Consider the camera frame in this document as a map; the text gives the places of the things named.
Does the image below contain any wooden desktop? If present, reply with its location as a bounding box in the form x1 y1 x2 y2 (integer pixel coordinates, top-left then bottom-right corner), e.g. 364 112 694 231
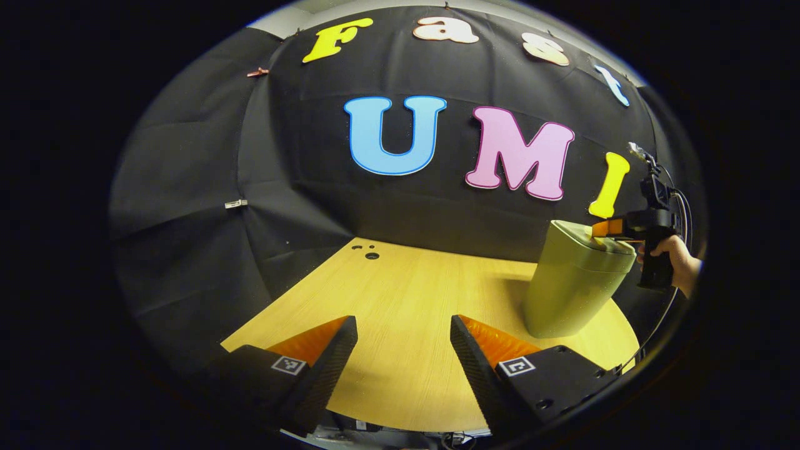
220 237 640 433

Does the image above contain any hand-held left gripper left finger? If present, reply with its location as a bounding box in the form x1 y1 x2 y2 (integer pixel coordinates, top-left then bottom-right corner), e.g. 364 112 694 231
212 316 359 437

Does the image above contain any black backdrop cloth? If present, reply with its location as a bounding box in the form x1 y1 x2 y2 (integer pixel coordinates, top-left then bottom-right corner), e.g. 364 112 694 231
109 5 707 376

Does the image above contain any green desktop garbage bin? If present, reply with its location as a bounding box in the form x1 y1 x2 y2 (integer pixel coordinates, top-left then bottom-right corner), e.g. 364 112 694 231
523 219 637 339

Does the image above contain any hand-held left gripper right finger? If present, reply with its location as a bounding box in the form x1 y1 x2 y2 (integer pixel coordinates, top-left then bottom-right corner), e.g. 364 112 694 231
450 315 626 438

